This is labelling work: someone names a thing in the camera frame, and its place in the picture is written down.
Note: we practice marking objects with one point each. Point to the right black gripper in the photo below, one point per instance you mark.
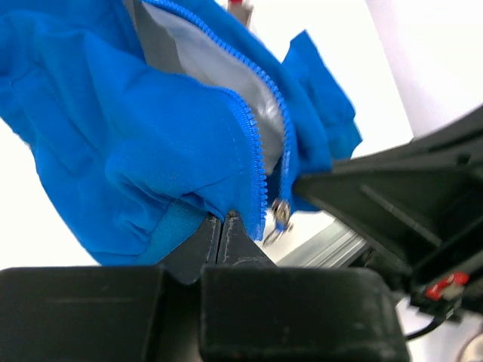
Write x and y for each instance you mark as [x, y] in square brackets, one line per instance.
[421, 203]

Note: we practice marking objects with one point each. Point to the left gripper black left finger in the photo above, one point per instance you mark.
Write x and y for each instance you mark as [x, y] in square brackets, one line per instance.
[94, 313]

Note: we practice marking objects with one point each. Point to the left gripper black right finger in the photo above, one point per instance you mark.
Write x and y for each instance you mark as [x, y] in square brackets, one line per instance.
[252, 310]

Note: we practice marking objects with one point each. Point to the blue white red jacket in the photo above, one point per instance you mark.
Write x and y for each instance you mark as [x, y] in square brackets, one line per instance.
[144, 117]

